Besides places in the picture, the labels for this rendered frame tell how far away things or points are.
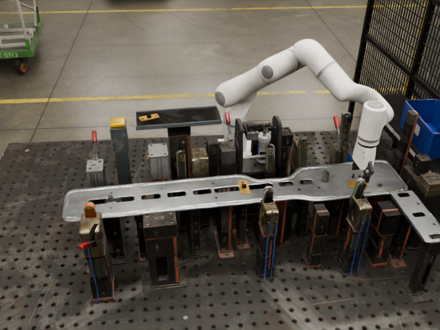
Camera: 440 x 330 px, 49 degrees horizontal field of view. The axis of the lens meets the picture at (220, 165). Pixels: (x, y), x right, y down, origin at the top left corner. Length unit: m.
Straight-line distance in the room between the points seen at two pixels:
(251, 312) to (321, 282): 0.32
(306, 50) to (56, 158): 1.52
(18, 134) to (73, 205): 2.65
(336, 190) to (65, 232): 1.20
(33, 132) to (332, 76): 3.16
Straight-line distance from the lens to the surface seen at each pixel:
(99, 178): 2.01
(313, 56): 1.90
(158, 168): 1.98
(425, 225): 1.93
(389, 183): 2.09
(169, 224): 1.73
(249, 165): 2.13
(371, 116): 1.83
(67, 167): 2.69
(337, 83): 1.87
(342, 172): 2.10
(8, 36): 5.90
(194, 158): 1.97
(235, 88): 2.25
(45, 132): 4.47
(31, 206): 2.47
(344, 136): 2.13
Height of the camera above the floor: 2.19
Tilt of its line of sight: 35 degrees down
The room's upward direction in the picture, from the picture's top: 1 degrees clockwise
